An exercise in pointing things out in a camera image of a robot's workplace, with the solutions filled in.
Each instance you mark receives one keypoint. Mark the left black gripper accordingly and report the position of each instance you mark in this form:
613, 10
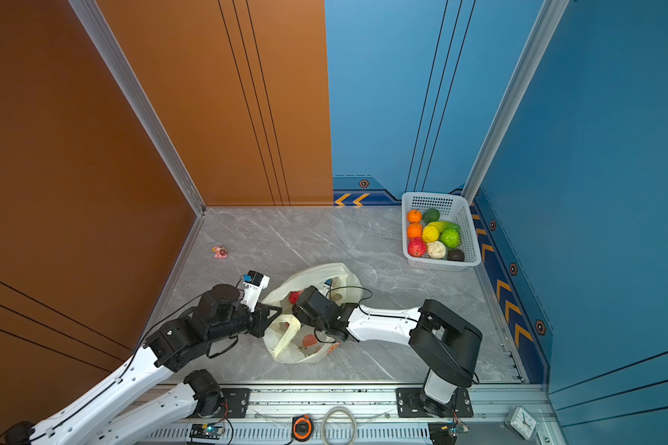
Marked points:
261, 313

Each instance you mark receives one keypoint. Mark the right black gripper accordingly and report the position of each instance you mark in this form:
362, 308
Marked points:
302, 314

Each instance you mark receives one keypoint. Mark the printed translucent plastic bag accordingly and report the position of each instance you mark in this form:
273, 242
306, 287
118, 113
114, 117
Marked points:
294, 338

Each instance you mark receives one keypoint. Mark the red peach fruit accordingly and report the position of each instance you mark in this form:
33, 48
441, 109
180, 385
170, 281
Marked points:
294, 296

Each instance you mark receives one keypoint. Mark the red apple fruit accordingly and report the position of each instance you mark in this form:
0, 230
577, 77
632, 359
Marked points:
416, 247

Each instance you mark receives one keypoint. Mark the orange tangerine fruit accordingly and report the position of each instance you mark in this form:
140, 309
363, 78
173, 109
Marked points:
414, 230

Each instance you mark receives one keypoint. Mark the cream white fruit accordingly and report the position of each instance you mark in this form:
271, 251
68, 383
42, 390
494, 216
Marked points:
436, 250

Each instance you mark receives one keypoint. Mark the yellow lemon fruit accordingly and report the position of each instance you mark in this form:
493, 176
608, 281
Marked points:
430, 234

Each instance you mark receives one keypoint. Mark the yellow green mango fruit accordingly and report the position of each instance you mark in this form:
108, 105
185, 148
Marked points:
442, 226

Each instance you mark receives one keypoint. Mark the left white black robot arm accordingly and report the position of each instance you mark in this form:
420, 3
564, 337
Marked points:
176, 343

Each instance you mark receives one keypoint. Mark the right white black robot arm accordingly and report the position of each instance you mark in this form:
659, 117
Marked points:
447, 343

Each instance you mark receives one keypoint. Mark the orange fruit in basket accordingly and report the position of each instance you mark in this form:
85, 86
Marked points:
414, 217

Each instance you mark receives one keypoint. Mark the dark brown fruit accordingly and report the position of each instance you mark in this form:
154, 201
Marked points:
457, 255

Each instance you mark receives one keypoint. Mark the green fruit in basket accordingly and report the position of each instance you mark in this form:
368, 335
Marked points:
430, 216

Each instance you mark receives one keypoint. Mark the small pink toy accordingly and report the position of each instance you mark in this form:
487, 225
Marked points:
220, 252

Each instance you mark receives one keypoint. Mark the orange black tape measure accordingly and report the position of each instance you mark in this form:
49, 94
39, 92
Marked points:
302, 428

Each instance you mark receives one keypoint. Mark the left green circuit board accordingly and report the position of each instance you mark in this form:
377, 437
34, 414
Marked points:
206, 432

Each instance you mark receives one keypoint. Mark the white plastic basket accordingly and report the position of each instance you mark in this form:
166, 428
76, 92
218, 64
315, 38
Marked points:
452, 208

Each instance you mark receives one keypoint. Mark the right circuit board module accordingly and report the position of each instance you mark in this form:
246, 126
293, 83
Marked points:
446, 433

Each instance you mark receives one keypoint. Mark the white desk clock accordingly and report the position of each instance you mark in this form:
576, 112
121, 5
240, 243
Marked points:
522, 423

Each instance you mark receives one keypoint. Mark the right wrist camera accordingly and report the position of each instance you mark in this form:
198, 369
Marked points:
312, 303

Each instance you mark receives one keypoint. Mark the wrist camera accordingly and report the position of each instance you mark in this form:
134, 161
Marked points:
312, 303
251, 285

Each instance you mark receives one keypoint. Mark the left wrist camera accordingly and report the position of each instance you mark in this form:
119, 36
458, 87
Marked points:
251, 285

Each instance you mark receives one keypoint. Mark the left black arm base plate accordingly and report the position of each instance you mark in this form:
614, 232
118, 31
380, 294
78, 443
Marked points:
227, 403

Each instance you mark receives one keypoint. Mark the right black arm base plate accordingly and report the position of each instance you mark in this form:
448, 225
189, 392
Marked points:
413, 403

